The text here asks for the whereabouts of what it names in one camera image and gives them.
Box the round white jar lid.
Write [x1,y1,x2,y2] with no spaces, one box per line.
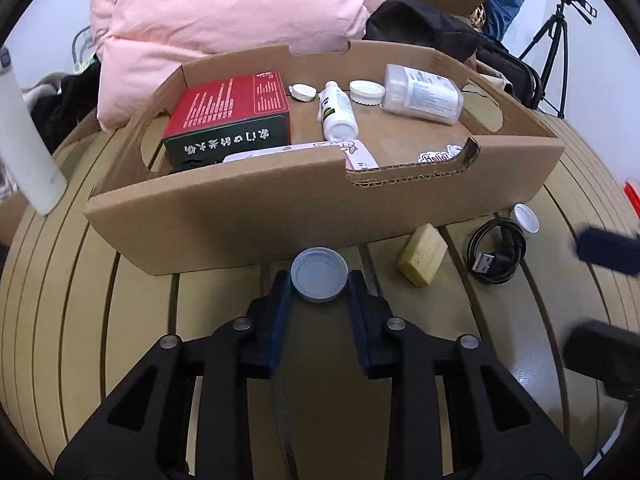
[290,247,349,304]

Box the yellow soap bar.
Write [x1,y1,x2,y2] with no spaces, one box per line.
[397,223,448,287]

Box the small white bottle cap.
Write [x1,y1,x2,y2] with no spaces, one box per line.
[510,203,540,236]

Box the black usb cable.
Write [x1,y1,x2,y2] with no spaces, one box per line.
[465,216,528,286]

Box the pink cartoon notebook case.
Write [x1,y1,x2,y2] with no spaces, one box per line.
[224,140,462,171]

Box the red rectangular box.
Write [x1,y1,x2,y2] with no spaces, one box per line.
[163,70,291,170]

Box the white spray bottle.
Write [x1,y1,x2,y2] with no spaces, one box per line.
[318,81,359,142]

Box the white contact lens case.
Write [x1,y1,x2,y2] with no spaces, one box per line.
[288,84,318,103]

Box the red object at right edge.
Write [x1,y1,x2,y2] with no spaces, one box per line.
[624,178,640,210]

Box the brown cardboard tray box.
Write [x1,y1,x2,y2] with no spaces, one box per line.
[85,41,564,275]

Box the folding slatted camping table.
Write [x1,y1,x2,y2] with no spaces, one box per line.
[1,116,639,479]

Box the black backpack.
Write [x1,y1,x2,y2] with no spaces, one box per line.
[476,44,544,110]

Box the dark blue fabric bag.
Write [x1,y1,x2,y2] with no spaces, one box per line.
[475,0,524,42]

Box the woven rattan ball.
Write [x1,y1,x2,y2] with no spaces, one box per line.
[468,4,487,30]

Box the black garment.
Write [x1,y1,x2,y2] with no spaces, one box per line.
[363,0,487,62]

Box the white insulated water bottle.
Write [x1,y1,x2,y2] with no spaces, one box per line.
[0,47,67,217]

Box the pink puffy down jacket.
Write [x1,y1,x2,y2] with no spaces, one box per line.
[90,0,386,130]

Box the black camera tripod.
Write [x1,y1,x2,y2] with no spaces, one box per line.
[518,0,598,119]

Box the grey metal chair frame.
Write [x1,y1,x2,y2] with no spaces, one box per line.
[70,26,96,75]

